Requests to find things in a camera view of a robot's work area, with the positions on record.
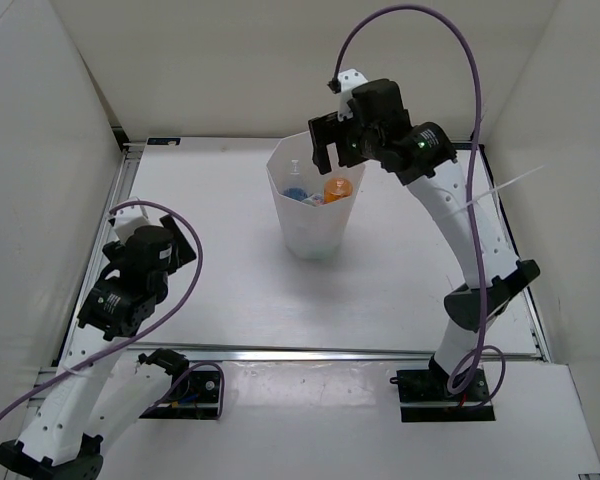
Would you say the clear unlabelled plastic bottle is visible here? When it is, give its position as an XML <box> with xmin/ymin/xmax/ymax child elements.
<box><xmin>288</xmin><ymin>159</ymin><xmax>302</xmax><ymax>179</ymax></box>

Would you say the orange juice bottle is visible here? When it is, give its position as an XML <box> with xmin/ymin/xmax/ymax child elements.
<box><xmin>323</xmin><ymin>177</ymin><xmax>353</xmax><ymax>204</ymax></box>

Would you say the white label clear bottle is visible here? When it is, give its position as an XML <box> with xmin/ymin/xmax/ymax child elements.
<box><xmin>302</xmin><ymin>194</ymin><xmax>325</xmax><ymax>207</ymax></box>

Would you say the blue label clear bottle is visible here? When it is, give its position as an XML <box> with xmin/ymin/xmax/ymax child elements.
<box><xmin>282</xmin><ymin>187</ymin><xmax>309</xmax><ymax>202</ymax></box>

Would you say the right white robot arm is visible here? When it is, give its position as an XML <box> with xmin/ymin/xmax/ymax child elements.
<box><xmin>308</xmin><ymin>112</ymin><xmax>540</xmax><ymax>400</ymax></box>

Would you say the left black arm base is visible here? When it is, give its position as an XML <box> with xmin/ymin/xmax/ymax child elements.
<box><xmin>140</xmin><ymin>361</ymin><xmax>226</xmax><ymax>421</ymax></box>

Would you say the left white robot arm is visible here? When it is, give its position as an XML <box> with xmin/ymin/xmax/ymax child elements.
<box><xmin>0</xmin><ymin>205</ymin><xmax>202</xmax><ymax>479</ymax></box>

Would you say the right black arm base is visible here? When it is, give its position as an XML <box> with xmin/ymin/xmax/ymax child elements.
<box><xmin>389</xmin><ymin>369</ymin><xmax>496</xmax><ymax>423</ymax></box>

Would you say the white faceted plastic bin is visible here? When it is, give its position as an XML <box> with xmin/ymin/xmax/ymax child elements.
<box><xmin>266</xmin><ymin>131</ymin><xmax>365</xmax><ymax>260</ymax></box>

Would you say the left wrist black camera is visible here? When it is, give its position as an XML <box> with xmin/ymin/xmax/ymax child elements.
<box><xmin>98</xmin><ymin>225</ymin><xmax>175</xmax><ymax>293</ymax></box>

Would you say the wrist black camera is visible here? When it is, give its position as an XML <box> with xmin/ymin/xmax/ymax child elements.
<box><xmin>347</xmin><ymin>78</ymin><xmax>412</xmax><ymax>134</ymax></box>
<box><xmin>98</xmin><ymin>225</ymin><xmax>175</xmax><ymax>293</ymax></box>

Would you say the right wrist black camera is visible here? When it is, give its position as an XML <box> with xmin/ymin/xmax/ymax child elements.
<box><xmin>347</xmin><ymin>78</ymin><xmax>412</xmax><ymax>134</ymax></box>

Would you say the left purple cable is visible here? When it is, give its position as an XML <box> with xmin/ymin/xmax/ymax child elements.
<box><xmin>0</xmin><ymin>200</ymin><xmax>226</xmax><ymax>441</ymax></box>

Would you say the purple cable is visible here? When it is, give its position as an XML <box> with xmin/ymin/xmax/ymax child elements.
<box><xmin>328</xmin><ymin>4</ymin><xmax>506</xmax><ymax>407</ymax></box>
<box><xmin>0</xmin><ymin>200</ymin><xmax>226</xmax><ymax>441</ymax></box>

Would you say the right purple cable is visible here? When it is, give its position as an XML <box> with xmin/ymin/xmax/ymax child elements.
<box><xmin>328</xmin><ymin>4</ymin><xmax>506</xmax><ymax>407</ymax></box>

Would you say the aluminium front rail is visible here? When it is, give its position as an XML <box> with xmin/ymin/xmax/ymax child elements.
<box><xmin>64</xmin><ymin>344</ymin><xmax>441</xmax><ymax>364</ymax></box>

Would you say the aluminium left frame rail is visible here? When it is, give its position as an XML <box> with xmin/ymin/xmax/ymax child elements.
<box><xmin>4</xmin><ymin>127</ymin><xmax>144</xmax><ymax>480</ymax></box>

